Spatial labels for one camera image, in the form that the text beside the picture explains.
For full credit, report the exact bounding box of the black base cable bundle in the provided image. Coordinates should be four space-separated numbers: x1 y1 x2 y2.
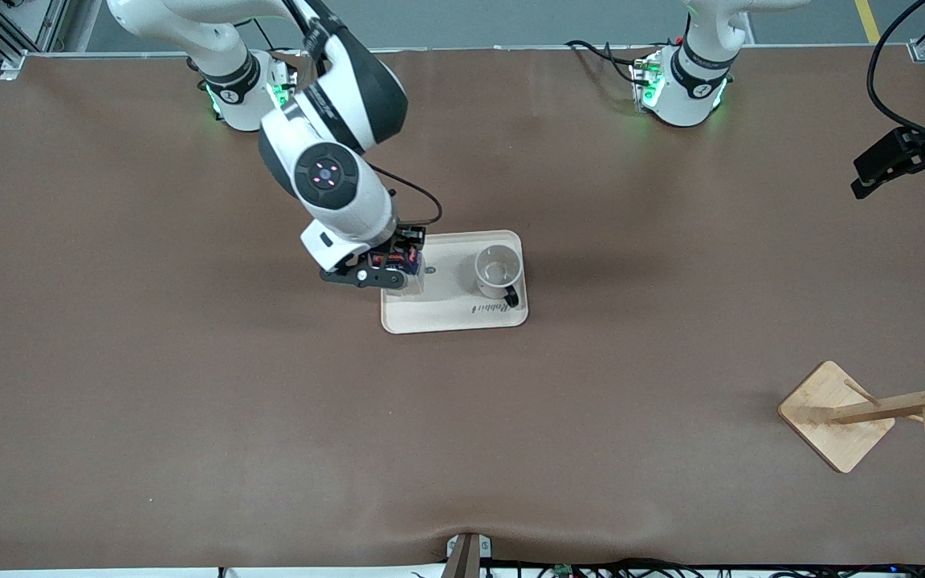
565 39 652 85

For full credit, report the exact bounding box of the white tray with rabbit print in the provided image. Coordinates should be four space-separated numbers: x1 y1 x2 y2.
381 230 529 335

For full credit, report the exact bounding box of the white cup black handle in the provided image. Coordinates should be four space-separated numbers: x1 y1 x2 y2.
474 245 524 310

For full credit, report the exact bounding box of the wooden mug tree stand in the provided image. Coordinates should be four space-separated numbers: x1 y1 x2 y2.
777 359 925 474

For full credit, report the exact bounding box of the metal corner bracket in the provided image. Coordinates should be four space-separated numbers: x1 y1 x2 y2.
446 534 494 563

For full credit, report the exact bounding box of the wooden post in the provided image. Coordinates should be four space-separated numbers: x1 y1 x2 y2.
442 533 481 578

